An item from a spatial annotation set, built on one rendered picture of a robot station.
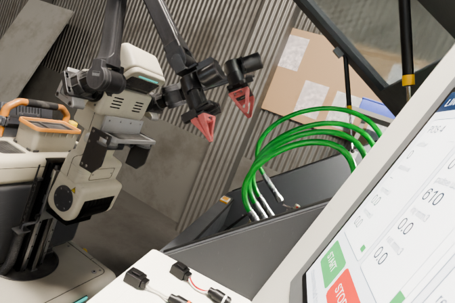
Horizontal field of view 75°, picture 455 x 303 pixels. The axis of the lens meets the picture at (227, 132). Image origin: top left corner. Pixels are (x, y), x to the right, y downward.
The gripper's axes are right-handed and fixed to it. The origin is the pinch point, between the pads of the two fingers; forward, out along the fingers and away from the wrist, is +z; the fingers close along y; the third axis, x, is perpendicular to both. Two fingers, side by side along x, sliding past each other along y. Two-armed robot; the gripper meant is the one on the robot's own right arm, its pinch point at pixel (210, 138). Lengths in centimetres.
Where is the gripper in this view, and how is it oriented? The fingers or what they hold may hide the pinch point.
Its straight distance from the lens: 82.7
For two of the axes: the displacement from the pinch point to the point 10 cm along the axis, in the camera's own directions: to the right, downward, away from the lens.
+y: 8.3, -4.1, -3.8
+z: 3.3, 9.1, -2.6
